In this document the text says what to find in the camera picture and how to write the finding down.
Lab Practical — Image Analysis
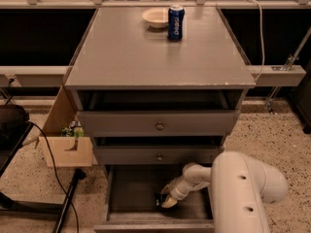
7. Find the white cable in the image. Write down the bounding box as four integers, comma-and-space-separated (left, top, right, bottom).
244, 0, 266, 83

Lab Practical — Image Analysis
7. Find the black cart stand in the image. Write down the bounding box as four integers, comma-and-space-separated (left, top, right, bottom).
0, 104, 87, 233

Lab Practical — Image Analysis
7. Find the grey drawer cabinet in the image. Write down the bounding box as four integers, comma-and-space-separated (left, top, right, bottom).
64, 6, 257, 233

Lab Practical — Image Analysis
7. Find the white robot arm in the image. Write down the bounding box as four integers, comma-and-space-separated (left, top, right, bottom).
159, 151, 289, 233

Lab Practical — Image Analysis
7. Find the black cable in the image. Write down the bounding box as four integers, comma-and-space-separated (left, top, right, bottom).
26, 120, 81, 233

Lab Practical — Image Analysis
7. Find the blue pepsi can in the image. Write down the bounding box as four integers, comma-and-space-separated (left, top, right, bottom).
168, 5, 185, 41

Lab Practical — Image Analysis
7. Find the bottom grey open drawer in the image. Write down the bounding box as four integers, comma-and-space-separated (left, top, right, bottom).
94, 164, 214, 233

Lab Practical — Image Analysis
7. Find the blue rxbar blueberry wrapper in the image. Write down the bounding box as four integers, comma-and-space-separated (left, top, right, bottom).
155, 193, 168, 208

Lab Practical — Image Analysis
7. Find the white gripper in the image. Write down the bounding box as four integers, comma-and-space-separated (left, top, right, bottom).
160, 177, 193, 209

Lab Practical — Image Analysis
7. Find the white bowl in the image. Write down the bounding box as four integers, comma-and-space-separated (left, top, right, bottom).
142, 8, 168, 29

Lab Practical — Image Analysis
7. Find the top grey drawer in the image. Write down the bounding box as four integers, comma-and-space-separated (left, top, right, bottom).
77, 110, 240, 137

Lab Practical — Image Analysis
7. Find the middle grey drawer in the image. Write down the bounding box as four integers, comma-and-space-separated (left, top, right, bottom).
93, 146, 225, 165

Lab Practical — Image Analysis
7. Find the green snack bag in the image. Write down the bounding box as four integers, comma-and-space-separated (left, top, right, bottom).
61, 120, 85, 138

